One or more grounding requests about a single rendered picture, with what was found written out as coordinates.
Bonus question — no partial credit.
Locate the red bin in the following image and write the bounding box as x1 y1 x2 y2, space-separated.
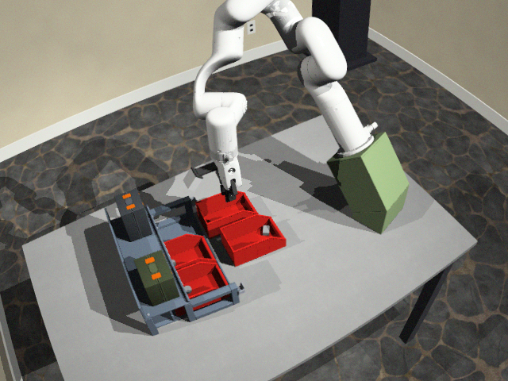
175 262 230 317
195 191 257 239
220 214 285 267
164 234 216 271

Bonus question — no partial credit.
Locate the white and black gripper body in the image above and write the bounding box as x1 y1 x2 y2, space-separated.
210 153 242 190

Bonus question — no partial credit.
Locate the olive green case with orange latches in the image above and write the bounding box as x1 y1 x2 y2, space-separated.
134 250 179 306

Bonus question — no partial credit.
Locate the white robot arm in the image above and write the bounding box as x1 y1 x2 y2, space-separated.
193 0 378 162

